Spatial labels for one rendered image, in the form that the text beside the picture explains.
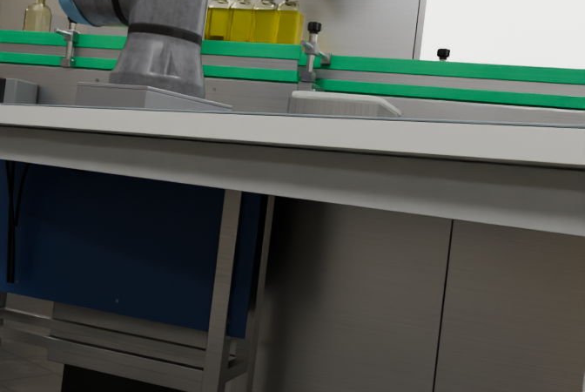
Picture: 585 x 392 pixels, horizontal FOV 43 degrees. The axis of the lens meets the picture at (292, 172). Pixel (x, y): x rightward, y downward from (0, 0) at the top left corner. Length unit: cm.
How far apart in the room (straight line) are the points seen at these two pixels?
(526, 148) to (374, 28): 116
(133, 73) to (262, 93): 51
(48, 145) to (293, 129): 58
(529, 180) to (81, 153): 74
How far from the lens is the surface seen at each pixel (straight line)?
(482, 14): 180
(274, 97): 158
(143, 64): 114
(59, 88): 185
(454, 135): 74
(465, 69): 161
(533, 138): 71
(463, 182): 78
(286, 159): 92
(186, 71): 115
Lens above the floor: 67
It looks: 1 degrees up
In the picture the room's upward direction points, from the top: 7 degrees clockwise
